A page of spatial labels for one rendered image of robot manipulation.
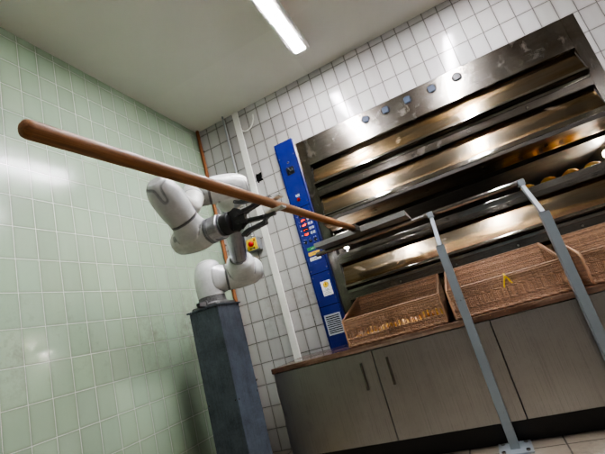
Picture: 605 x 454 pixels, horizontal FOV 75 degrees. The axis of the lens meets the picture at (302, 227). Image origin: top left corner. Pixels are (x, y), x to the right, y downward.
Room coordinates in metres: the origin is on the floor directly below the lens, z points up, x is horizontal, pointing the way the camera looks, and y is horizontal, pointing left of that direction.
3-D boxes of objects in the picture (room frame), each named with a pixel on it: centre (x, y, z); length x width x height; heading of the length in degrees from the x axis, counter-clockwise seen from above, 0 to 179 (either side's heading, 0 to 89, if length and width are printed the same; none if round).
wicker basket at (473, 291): (2.21, -0.95, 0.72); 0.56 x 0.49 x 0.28; 69
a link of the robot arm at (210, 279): (2.27, 0.60, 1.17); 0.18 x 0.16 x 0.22; 103
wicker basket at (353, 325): (2.42, -0.40, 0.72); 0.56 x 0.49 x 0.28; 70
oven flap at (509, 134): (2.47, -1.03, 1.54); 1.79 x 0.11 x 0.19; 70
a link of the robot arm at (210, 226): (1.31, 0.29, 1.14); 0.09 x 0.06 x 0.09; 159
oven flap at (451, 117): (2.47, -1.03, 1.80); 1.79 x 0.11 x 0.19; 70
